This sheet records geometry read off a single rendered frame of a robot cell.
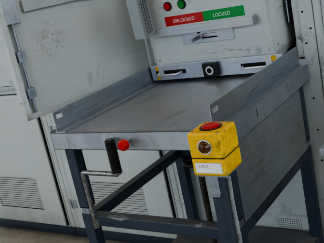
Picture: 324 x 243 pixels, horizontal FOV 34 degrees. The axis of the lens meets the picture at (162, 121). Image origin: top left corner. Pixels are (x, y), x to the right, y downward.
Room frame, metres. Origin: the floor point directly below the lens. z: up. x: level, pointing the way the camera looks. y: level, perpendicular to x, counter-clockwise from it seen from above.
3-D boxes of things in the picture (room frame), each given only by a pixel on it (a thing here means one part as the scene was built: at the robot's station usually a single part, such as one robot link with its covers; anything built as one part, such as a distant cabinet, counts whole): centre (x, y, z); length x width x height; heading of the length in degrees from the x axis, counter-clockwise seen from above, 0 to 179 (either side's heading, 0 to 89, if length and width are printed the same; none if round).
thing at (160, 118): (1.75, -0.09, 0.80); 0.68 x 0.62 x 0.06; 145
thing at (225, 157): (1.10, -0.10, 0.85); 0.08 x 0.08 x 0.10; 55
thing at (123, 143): (1.46, 0.11, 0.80); 0.04 x 0.03 x 0.03; 145
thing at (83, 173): (1.53, 0.21, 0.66); 0.17 x 0.03 x 0.30; 53
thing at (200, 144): (1.06, -0.07, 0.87); 0.03 x 0.01 x 0.03; 55
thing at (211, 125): (1.10, -0.10, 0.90); 0.04 x 0.04 x 0.02
